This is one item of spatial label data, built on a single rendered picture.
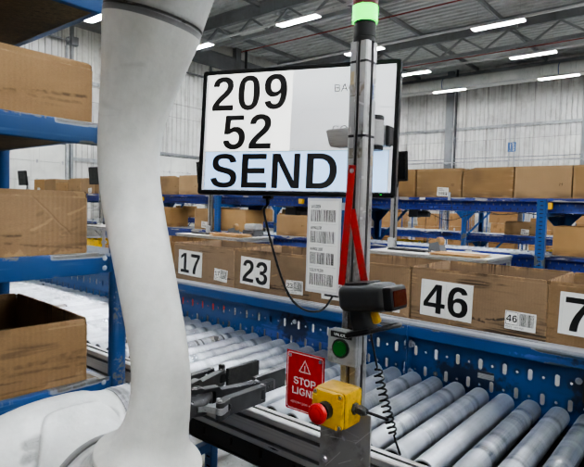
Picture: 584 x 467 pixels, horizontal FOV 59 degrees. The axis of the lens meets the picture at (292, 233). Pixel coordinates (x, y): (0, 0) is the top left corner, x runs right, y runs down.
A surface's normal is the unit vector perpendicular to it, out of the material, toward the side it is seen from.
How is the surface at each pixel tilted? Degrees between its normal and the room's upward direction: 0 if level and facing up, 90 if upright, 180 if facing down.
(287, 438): 90
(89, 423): 16
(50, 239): 91
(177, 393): 83
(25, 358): 91
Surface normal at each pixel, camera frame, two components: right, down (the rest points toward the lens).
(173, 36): 0.62, 0.45
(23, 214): 0.77, 0.07
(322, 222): -0.64, 0.02
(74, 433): 0.11, -0.90
